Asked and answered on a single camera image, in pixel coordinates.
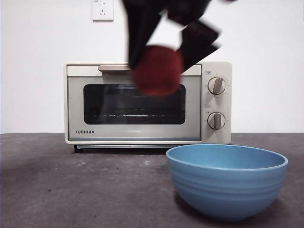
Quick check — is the metal wire oven rack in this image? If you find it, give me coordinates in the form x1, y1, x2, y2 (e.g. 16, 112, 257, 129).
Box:
92, 114, 167, 118

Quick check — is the oven door with beige handle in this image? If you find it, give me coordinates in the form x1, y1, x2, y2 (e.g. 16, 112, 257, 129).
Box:
67, 64, 202, 142

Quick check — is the silver oven crumb tray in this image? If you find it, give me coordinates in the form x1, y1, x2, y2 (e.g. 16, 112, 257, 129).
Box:
76, 144, 178, 150

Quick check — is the cream Toshiba toaster oven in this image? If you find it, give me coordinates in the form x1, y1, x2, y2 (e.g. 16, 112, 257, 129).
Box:
64, 61, 232, 154

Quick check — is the white wall socket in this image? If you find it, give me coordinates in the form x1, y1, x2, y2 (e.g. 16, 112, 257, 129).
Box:
92, 0, 114, 22

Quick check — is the red apple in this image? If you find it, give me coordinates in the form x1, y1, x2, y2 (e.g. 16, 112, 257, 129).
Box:
132, 44, 185, 97

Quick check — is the blue ribbed bowl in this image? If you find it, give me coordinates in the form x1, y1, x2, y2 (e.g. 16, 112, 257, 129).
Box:
165, 143, 289, 222

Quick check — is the beige round oven knob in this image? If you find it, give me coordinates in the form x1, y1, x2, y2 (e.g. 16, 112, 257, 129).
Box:
208, 76, 227, 95
207, 112, 226, 130

